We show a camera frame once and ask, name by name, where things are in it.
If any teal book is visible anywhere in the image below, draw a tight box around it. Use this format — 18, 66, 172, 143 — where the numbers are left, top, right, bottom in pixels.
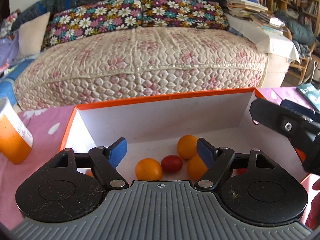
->
296, 83, 320, 112

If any small orange tangerine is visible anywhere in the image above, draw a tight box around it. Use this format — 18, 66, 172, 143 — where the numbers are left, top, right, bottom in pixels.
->
86, 170, 94, 178
176, 135, 197, 160
135, 158, 163, 181
187, 155, 208, 181

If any red cherry tomato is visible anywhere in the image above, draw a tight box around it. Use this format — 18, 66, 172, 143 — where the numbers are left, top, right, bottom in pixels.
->
236, 168, 247, 175
161, 155, 183, 174

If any orange cardboard box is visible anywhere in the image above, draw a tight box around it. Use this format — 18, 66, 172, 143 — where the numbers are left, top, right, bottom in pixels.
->
61, 88, 308, 182

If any wicker chair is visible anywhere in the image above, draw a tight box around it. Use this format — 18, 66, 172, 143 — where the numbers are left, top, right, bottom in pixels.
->
288, 40, 319, 85

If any pink floral tablecloth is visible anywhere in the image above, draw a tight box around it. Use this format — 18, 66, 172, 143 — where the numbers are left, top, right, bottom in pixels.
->
1, 88, 318, 229

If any white cloth side table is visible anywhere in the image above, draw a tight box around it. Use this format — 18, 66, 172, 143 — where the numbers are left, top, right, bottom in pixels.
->
226, 14, 299, 88

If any orange cylindrical canister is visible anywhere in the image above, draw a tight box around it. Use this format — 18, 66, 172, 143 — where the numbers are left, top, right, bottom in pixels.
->
0, 98, 33, 165

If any beige quilted sofa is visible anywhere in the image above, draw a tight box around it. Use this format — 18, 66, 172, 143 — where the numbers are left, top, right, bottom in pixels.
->
13, 27, 268, 110

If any blue striped sofa cover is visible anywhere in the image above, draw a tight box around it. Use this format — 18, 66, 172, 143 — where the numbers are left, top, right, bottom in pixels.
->
0, 56, 35, 106

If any stack of books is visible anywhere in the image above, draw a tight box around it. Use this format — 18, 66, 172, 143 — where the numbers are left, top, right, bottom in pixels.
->
221, 0, 286, 35

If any floral pillow left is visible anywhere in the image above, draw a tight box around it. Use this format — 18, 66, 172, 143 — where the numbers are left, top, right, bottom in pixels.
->
42, 0, 142, 49

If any floral pillow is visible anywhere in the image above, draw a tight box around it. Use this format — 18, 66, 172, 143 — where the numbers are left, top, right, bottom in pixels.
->
140, 0, 229, 30
42, 0, 142, 49

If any beige cushion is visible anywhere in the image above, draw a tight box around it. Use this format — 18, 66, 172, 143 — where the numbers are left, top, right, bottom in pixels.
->
16, 12, 50, 60

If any purple floral sheet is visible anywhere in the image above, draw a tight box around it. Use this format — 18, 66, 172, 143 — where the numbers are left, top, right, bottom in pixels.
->
0, 31, 20, 73

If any floral pillow right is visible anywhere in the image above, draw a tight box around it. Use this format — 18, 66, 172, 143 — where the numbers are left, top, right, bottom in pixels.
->
140, 0, 229, 30

